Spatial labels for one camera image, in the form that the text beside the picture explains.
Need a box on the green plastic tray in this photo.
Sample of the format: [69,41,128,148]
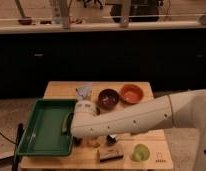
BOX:
[17,99,76,157]

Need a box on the dark brown bowl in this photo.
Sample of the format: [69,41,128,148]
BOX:
[98,89,119,110]

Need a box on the orange red bowl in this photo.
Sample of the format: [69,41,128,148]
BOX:
[120,84,144,104]

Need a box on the green cucumber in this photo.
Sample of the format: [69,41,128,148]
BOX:
[61,112,73,133]

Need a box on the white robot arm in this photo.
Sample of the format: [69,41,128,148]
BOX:
[71,89,206,171]

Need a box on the wooden block eraser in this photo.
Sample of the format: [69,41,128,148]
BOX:
[98,147,124,162]

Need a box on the dark brown chain toy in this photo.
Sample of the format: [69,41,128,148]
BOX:
[74,137,82,146]

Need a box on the green plastic cup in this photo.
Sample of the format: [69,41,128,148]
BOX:
[131,144,150,162]

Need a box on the red orange apple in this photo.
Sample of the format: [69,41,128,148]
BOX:
[88,137,104,148]

